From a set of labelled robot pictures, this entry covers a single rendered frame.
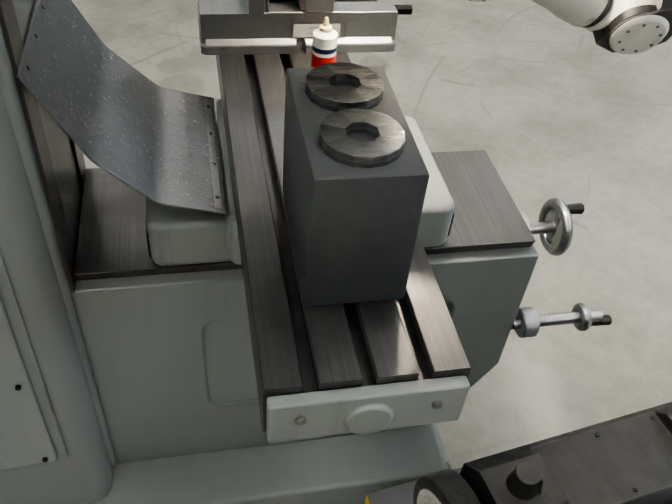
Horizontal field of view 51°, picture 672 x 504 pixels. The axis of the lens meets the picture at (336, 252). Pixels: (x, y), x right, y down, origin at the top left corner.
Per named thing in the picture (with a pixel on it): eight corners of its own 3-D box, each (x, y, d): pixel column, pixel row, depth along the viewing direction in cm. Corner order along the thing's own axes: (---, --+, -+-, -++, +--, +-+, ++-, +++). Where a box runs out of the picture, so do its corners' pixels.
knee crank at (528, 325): (601, 312, 148) (611, 292, 143) (614, 334, 143) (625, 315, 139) (502, 321, 144) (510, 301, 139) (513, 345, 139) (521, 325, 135)
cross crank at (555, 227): (555, 227, 152) (571, 184, 144) (578, 266, 144) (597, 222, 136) (485, 232, 149) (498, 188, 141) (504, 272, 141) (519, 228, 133)
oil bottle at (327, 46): (331, 72, 121) (336, 11, 114) (336, 84, 119) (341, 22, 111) (308, 73, 121) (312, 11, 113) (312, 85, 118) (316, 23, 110)
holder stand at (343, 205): (367, 184, 100) (385, 54, 86) (405, 300, 84) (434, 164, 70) (282, 189, 98) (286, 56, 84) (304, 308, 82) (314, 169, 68)
